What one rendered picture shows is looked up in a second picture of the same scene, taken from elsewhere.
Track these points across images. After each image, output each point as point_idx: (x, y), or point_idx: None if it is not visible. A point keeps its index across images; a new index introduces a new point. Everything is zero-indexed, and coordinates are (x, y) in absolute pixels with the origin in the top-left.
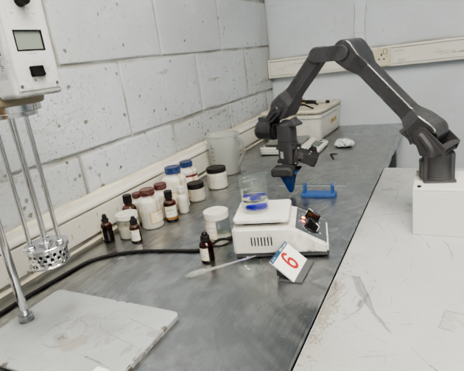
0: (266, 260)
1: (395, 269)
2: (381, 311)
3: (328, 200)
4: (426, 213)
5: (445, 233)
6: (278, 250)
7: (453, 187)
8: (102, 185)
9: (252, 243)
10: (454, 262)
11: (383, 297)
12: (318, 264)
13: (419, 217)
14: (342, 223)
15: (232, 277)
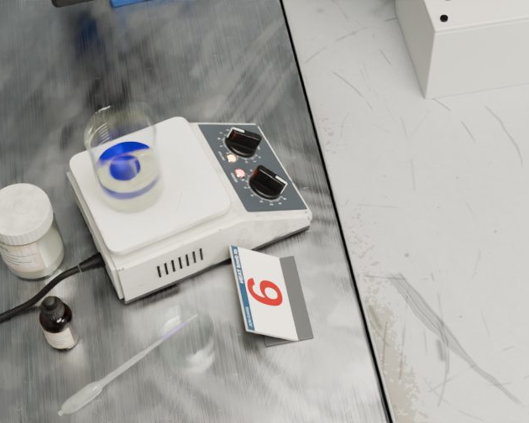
0: (196, 287)
1: (448, 229)
2: (484, 357)
3: (188, 7)
4: (454, 63)
5: (484, 86)
6: (239, 283)
7: (505, 7)
8: None
9: (161, 272)
10: None
11: (468, 316)
12: (307, 263)
13: (441, 72)
14: (271, 98)
15: (161, 372)
